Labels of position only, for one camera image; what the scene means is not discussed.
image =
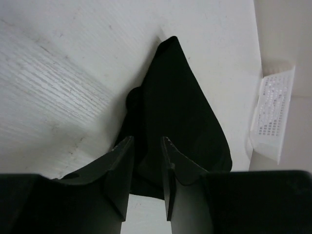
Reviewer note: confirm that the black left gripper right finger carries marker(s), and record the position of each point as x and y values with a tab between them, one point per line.
259	202

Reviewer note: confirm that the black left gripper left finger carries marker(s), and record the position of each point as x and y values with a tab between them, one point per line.
90	200

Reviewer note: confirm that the black tank top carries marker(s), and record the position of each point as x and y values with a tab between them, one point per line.
170	103

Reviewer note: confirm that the white plastic laundry basket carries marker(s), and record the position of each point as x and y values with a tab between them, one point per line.
270	114

